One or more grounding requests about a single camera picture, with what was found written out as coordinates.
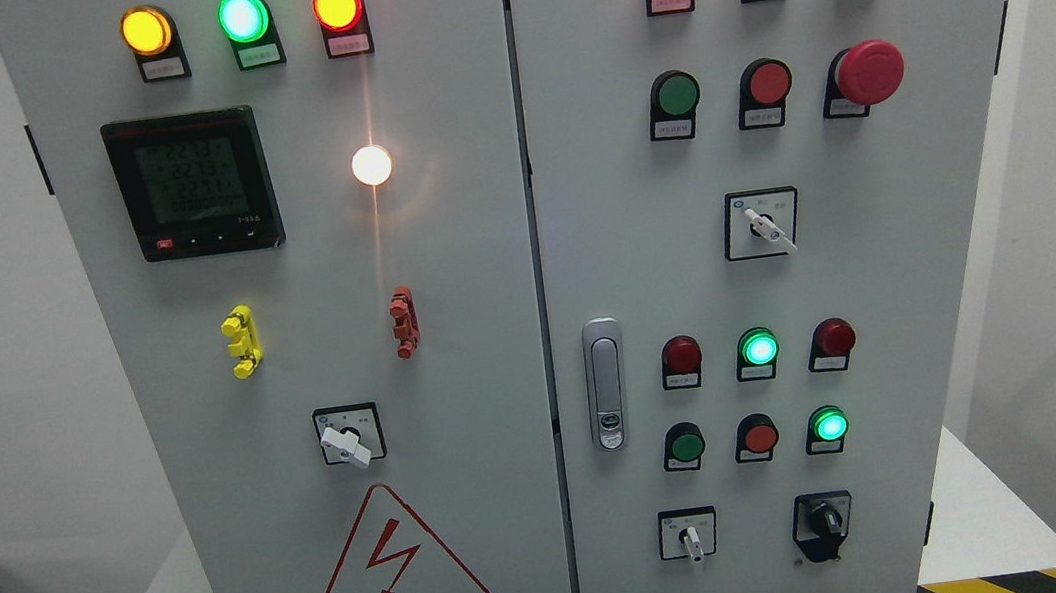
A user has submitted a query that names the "black knob selector switch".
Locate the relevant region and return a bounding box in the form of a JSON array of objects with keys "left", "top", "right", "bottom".
[{"left": 791, "top": 490, "right": 852, "bottom": 563}]

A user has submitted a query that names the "grey electrical control cabinet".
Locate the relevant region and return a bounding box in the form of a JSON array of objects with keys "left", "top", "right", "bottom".
[{"left": 0, "top": 0, "right": 1003, "bottom": 593}]

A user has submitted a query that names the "red terminal connector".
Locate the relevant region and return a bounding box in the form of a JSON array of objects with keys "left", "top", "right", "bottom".
[{"left": 388, "top": 285, "right": 421, "bottom": 359}]

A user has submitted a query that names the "dark red indicator left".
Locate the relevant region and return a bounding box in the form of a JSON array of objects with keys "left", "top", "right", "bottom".
[{"left": 661, "top": 334, "right": 703, "bottom": 391}]

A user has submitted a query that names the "dark red indicator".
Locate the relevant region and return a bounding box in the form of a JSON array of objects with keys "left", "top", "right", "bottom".
[
  {"left": 661, "top": 334, "right": 703, "bottom": 391},
  {"left": 808, "top": 317, "right": 857, "bottom": 374}
]

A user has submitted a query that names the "white glowing indicator light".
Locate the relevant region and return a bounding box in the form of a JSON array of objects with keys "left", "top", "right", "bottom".
[{"left": 350, "top": 144, "right": 395, "bottom": 188}]

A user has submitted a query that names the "green lit indicator middle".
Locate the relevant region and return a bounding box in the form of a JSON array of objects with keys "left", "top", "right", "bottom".
[{"left": 736, "top": 326, "right": 779, "bottom": 382}]

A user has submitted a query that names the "green lit indicator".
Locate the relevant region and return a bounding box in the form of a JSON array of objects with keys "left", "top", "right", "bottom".
[
  {"left": 736, "top": 326, "right": 779, "bottom": 382},
  {"left": 216, "top": 0, "right": 286, "bottom": 71}
]

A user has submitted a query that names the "green push button upper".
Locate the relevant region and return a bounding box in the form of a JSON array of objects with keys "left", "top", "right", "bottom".
[{"left": 648, "top": 69, "right": 700, "bottom": 142}]

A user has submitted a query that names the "red push button lower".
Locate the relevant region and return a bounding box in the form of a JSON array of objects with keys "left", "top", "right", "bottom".
[{"left": 735, "top": 412, "right": 780, "bottom": 464}]

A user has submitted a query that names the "red push button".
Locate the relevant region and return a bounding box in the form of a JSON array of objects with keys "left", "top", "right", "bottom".
[
  {"left": 735, "top": 412, "right": 780, "bottom": 464},
  {"left": 737, "top": 57, "right": 793, "bottom": 131}
]

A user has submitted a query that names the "yellow terminal connector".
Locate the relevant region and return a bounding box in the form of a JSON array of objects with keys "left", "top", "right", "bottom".
[{"left": 219, "top": 304, "right": 263, "bottom": 379}]

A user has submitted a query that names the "dark red indicator right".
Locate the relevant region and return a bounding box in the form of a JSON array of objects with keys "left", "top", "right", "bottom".
[{"left": 808, "top": 317, "right": 857, "bottom": 374}]

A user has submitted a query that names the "red push button upper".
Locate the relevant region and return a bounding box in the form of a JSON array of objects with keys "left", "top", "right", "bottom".
[{"left": 737, "top": 57, "right": 793, "bottom": 131}]

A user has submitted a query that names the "green lit push button lower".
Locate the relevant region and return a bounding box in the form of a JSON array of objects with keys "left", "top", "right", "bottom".
[{"left": 805, "top": 403, "right": 851, "bottom": 456}]

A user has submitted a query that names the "orange red indicator left door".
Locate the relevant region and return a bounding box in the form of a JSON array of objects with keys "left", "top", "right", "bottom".
[{"left": 312, "top": 0, "right": 375, "bottom": 59}]

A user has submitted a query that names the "black digital power meter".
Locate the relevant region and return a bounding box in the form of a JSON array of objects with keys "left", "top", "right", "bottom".
[{"left": 100, "top": 106, "right": 286, "bottom": 263}]

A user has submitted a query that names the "green lit indicator top left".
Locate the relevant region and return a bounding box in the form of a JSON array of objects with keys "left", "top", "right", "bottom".
[{"left": 216, "top": 0, "right": 286, "bottom": 71}]

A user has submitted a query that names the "red emergency stop mushroom button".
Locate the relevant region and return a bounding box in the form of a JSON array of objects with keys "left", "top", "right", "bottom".
[{"left": 823, "top": 38, "right": 905, "bottom": 121}]

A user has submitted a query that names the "yellow indicator light top left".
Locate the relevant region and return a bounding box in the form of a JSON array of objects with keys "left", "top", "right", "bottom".
[{"left": 120, "top": 5, "right": 191, "bottom": 83}]

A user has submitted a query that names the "silver door latch handle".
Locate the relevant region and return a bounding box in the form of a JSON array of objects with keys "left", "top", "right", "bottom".
[{"left": 581, "top": 315, "right": 626, "bottom": 451}]

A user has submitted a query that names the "white rotary switch left door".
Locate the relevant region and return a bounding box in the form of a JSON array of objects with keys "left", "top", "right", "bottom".
[{"left": 312, "top": 401, "right": 389, "bottom": 468}]

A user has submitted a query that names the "white selector switch upper right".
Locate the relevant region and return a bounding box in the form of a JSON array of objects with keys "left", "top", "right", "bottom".
[{"left": 724, "top": 186, "right": 798, "bottom": 262}]

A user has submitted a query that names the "white selector switch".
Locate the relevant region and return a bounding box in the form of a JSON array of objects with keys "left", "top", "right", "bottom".
[
  {"left": 724, "top": 186, "right": 798, "bottom": 262},
  {"left": 657, "top": 505, "right": 717, "bottom": 565}
]

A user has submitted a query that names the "white selector switch lower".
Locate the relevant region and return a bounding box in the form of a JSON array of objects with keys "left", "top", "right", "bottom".
[{"left": 657, "top": 505, "right": 717, "bottom": 565}]

